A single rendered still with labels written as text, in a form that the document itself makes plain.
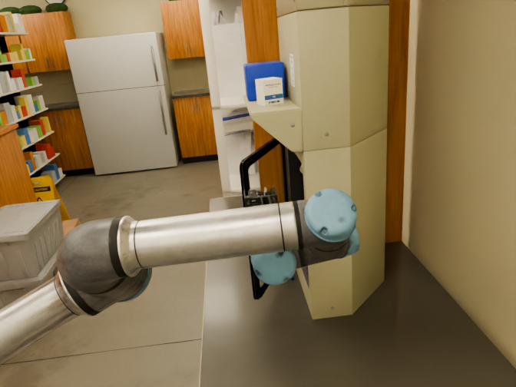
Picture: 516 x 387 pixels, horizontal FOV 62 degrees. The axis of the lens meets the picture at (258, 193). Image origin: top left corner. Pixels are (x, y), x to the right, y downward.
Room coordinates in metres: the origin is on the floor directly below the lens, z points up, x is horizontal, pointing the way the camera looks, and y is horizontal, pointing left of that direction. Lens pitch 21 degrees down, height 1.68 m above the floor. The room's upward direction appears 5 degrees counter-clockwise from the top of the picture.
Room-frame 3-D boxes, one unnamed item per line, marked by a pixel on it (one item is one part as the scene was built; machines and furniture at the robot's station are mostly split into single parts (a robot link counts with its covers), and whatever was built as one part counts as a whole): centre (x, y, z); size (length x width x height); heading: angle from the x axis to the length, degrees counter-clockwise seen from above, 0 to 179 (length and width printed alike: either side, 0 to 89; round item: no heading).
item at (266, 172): (1.12, -0.03, 1.19); 0.30 x 0.01 x 0.40; 156
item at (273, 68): (1.18, -0.05, 1.56); 0.10 x 0.10 x 0.09; 3
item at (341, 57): (1.12, -0.23, 1.33); 0.32 x 0.25 x 0.77; 3
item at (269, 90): (1.06, -0.05, 1.54); 0.05 x 0.05 x 0.06; 21
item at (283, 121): (1.11, -0.05, 1.46); 0.32 x 0.11 x 0.10; 3
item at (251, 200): (0.84, -0.01, 1.31); 0.12 x 0.08 x 0.09; 3
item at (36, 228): (2.68, 1.65, 0.49); 0.60 x 0.42 x 0.33; 3
